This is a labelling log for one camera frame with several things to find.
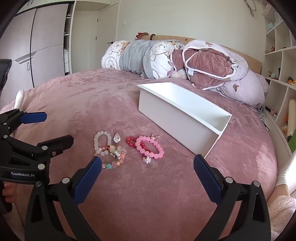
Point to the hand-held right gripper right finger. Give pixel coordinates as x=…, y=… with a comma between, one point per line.
x=207, y=179

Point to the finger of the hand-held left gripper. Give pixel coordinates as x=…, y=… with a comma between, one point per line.
x=57, y=141
x=32, y=117

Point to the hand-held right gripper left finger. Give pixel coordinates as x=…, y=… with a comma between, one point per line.
x=89, y=176

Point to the small clear crystal clip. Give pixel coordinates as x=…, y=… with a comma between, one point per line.
x=154, y=136

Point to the white rectangular storage box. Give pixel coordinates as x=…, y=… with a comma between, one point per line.
x=175, y=118

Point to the person's left hand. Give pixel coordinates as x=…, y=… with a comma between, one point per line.
x=10, y=198

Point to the black chair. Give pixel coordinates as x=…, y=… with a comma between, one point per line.
x=4, y=71

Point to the pink plush bedspread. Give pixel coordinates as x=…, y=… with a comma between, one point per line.
x=92, y=99

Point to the person's leg in white tights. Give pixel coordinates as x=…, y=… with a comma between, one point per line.
x=286, y=171

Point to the pink fluffy robe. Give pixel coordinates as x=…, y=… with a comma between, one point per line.
x=282, y=213

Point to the brown wardrobe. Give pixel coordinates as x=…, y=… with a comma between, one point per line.
x=46, y=34

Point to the lilac butterfly pillow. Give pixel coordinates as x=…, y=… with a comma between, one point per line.
x=245, y=88

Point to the cream door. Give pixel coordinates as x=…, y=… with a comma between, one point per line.
x=105, y=46

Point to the cream rolled cushion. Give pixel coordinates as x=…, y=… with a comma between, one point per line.
x=291, y=115

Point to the pale pink plush toy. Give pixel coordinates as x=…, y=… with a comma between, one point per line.
x=178, y=74

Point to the mauve velvet quilt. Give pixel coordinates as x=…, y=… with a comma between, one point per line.
x=203, y=64

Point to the small pastel plush toys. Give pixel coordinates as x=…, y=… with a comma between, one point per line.
x=271, y=74

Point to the yellow plush toy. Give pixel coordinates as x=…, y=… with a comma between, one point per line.
x=291, y=81

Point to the grey white bear pillow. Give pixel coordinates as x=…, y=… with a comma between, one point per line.
x=159, y=58

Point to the red bow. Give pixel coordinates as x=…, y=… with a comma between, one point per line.
x=140, y=35

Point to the brown plush toy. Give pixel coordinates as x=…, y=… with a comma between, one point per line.
x=272, y=49

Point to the teal plush toy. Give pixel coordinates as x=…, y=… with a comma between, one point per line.
x=270, y=26

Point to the white wall shelf unit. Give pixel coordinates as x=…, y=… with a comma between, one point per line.
x=278, y=52

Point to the wall hanging decoration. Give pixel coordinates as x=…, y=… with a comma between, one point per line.
x=251, y=7

